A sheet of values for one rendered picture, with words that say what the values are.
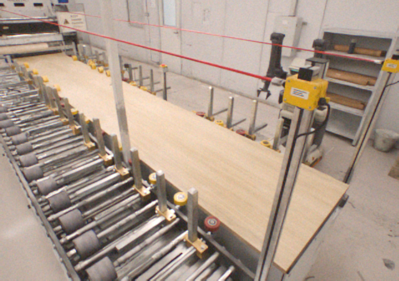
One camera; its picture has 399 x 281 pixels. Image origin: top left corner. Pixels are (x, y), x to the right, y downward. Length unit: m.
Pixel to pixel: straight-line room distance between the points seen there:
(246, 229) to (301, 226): 0.29
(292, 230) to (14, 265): 2.18
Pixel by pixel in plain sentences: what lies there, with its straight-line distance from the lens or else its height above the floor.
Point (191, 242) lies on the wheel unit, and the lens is 1.37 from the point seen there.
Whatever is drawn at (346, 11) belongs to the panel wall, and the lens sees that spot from 4.50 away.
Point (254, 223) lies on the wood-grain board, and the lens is 1.38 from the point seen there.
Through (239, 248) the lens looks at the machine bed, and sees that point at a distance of 1.50.
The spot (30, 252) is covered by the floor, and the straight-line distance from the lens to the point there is 2.72.
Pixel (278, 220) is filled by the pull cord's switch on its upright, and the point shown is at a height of 1.32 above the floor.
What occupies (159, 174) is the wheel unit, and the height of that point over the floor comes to 1.12.
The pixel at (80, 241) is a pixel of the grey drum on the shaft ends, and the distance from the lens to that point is 1.44.
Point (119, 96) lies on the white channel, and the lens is 1.68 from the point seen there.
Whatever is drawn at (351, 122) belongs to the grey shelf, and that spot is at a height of 0.18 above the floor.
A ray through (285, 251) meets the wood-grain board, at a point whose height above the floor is 0.90.
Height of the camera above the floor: 1.92
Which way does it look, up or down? 30 degrees down
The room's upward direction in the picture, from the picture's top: 1 degrees clockwise
